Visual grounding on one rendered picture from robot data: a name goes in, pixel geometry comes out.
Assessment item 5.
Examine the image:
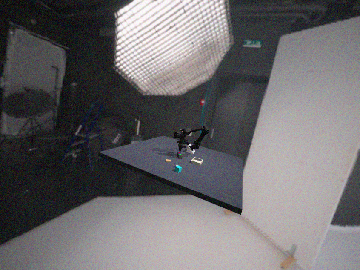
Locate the beige shallow tray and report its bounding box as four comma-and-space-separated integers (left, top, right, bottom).
191, 157, 203, 166

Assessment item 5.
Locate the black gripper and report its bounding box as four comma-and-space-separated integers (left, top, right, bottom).
177, 138, 186, 151

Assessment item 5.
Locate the teal cube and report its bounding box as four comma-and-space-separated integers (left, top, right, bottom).
175, 166, 182, 173

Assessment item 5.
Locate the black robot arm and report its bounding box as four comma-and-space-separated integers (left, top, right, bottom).
174, 125, 209, 151

